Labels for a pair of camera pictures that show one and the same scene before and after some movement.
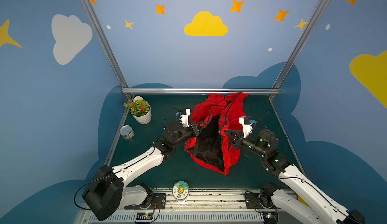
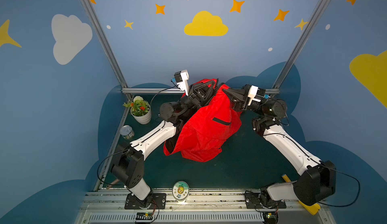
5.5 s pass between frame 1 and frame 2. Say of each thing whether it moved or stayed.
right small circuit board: stayed
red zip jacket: moved
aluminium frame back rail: stayed
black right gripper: moved
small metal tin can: stayed
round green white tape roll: stayed
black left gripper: moved
